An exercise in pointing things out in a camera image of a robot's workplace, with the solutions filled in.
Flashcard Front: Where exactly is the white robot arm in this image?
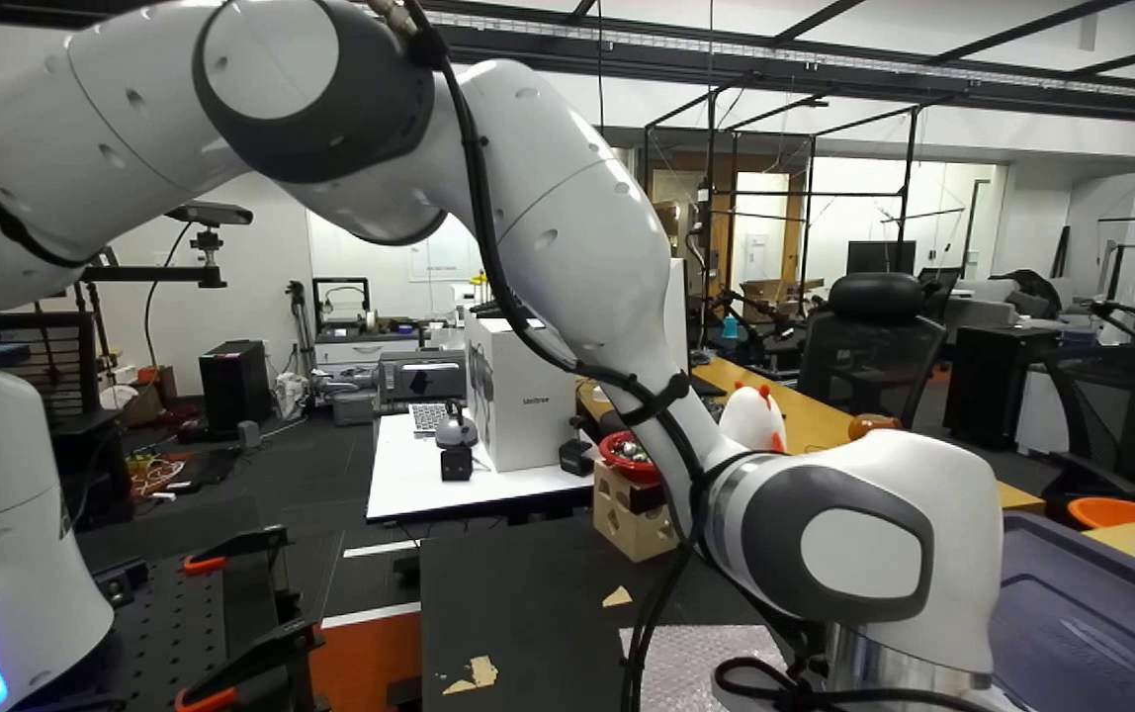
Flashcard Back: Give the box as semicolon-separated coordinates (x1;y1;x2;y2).
0;0;1016;712

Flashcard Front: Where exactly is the torn tape scrap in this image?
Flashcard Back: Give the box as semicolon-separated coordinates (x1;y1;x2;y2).
444;658;502;696

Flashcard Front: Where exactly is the wooden desk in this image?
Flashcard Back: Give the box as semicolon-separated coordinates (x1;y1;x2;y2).
689;352;1048;517

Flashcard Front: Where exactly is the orange bowl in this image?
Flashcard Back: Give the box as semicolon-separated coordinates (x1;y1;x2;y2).
1066;493;1135;530

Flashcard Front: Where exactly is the bubble wrap plastic sheet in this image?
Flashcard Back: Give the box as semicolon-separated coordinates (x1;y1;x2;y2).
617;625;785;712

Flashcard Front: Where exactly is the white box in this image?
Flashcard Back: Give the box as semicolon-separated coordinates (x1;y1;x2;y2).
465;315;572;470

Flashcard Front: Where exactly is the black office chair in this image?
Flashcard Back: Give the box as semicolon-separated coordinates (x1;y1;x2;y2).
794;274;946;426

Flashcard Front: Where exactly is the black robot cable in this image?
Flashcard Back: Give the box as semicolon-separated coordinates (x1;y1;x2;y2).
400;0;992;712

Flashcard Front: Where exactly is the red bowl with items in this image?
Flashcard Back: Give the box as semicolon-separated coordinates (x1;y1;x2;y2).
601;430;661;482

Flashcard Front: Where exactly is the dark blue storage bin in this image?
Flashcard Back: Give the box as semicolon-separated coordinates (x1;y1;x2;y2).
992;515;1135;712

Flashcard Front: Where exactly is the wooden shape sorter box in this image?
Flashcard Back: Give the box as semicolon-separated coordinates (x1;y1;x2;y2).
593;465;680;563

